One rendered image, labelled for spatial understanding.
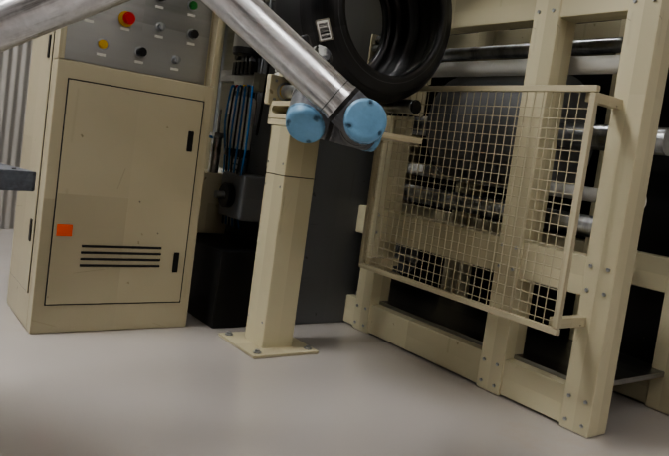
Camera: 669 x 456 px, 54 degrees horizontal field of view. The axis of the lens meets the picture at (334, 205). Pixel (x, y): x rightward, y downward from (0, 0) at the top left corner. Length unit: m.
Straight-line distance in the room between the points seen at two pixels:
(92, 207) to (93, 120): 0.29
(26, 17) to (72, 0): 0.10
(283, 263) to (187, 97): 0.68
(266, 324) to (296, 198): 0.45
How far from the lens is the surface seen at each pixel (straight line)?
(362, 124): 1.36
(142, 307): 2.50
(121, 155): 2.37
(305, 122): 1.49
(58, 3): 1.60
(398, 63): 2.38
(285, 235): 2.31
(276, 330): 2.39
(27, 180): 1.45
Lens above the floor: 0.71
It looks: 4 degrees down
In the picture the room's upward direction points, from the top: 8 degrees clockwise
